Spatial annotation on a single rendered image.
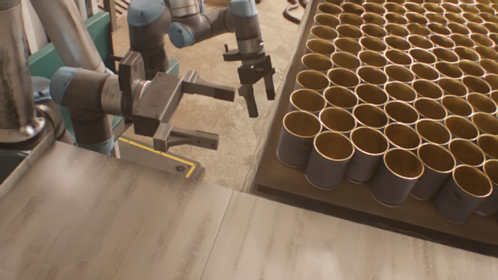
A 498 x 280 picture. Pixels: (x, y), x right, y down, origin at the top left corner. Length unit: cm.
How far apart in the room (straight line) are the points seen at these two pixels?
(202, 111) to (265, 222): 193
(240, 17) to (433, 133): 60
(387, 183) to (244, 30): 64
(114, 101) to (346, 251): 46
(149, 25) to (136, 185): 71
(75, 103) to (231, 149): 159
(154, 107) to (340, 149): 33
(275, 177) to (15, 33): 49
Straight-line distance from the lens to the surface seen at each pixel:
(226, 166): 218
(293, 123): 73
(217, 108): 255
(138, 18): 128
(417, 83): 92
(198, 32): 113
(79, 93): 76
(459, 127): 87
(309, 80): 84
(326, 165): 66
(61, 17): 83
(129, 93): 71
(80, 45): 86
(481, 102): 97
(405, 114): 83
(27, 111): 81
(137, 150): 181
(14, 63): 75
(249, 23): 113
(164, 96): 72
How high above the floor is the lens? 158
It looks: 42 degrees down
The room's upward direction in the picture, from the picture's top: 8 degrees clockwise
